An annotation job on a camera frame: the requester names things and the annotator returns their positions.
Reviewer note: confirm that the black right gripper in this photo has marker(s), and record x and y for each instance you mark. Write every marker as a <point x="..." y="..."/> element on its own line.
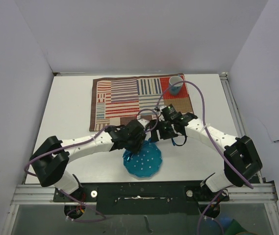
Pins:
<point x="163" y="135"/>

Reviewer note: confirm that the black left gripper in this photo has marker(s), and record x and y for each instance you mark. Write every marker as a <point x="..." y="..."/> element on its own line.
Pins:
<point x="136" y="149"/>

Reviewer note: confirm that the blue polka dot plate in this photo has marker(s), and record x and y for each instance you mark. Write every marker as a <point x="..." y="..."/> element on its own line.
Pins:
<point x="146" y="163"/>

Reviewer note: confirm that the striped patchwork placemat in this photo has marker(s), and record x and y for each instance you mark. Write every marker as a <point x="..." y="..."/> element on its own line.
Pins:
<point x="116" y="101"/>

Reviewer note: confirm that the white blue mug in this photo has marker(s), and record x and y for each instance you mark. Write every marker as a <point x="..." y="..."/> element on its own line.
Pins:
<point x="175" y="84"/>

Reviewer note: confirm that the blue metallic knife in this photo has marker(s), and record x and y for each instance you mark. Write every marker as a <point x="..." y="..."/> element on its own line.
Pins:
<point x="127" y="155"/>

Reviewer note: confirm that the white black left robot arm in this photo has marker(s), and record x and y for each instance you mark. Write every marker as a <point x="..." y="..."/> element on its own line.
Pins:
<point x="50" y="160"/>

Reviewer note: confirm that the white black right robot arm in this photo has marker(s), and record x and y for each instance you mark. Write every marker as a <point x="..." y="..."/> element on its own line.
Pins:
<point x="241" y="159"/>

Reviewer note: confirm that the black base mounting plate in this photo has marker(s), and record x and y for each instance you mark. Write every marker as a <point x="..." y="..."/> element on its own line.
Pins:
<point x="146" y="198"/>

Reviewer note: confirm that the green object bottom corner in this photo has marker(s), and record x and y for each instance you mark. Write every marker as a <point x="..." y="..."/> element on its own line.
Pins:
<point x="234" y="228"/>

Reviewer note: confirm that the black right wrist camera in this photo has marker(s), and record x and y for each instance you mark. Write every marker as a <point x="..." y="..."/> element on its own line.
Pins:
<point x="170" y="114"/>

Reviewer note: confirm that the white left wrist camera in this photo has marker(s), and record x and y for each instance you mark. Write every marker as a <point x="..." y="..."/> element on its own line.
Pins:
<point x="143" y="122"/>

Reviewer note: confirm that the aluminium right frame rail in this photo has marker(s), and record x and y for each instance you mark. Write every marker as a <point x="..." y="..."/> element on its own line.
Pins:
<point x="235" y="113"/>

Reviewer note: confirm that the aluminium frame rail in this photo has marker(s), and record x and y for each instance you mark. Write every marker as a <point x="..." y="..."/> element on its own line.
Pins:
<point x="37" y="195"/>
<point x="235" y="113"/>

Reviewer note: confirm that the aluminium front frame rail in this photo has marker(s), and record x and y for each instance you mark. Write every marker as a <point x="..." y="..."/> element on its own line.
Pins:
<point x="37" y="195"/>

